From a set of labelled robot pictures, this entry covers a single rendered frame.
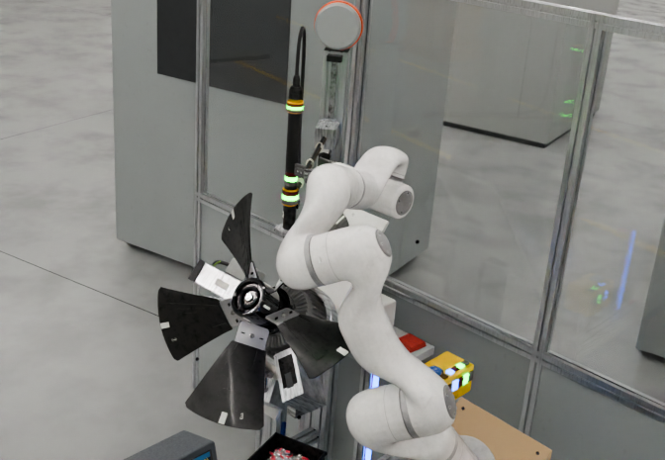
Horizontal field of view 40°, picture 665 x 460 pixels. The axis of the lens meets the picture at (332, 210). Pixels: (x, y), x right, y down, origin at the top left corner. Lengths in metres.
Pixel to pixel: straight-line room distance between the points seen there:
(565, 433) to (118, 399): 2.17
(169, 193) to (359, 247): 3.73
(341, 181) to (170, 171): 3.56
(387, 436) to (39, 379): 2.83
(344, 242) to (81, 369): 3.01
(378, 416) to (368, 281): 0.33
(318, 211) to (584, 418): 1.43
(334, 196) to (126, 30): 3.66
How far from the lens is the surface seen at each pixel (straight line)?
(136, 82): 5.35
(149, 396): 4.36
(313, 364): 2.40
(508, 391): 3.06
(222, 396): 2.57
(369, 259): 1.70
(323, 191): 1.78
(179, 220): 5.38
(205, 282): 2.92
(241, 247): 2.73
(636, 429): 2.87
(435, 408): 1.88
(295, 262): 1.74
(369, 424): 1.92
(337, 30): 2.98
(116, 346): 4.75
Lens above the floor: 2.42
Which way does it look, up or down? 22 degrees down
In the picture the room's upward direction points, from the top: 4 degrees clockwise
